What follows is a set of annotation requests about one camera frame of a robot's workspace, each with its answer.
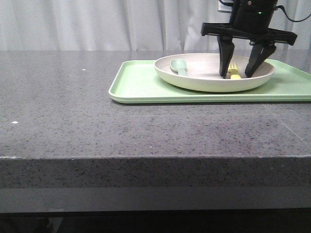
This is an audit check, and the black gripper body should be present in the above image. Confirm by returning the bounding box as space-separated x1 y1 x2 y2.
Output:
201 0 297 46

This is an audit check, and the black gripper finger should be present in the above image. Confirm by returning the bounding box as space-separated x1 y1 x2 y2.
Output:
245 41 276 77
217 35 235 78

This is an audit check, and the yellow plastic fork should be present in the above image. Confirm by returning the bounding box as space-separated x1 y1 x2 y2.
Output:
228 62 241 79

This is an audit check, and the white round plate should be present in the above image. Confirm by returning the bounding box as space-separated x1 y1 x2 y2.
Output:
154 53 276 92

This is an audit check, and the pale green plastic spoon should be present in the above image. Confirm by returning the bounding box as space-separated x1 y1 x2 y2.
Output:
170 58 188 76

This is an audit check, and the light green serving tray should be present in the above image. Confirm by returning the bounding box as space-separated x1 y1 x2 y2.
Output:
108 59 311 104

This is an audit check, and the grey pleated curtain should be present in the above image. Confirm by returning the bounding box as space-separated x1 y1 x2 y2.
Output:
0 0 311 51

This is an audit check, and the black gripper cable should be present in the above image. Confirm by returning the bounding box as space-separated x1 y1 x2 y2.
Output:
276 4 311 23

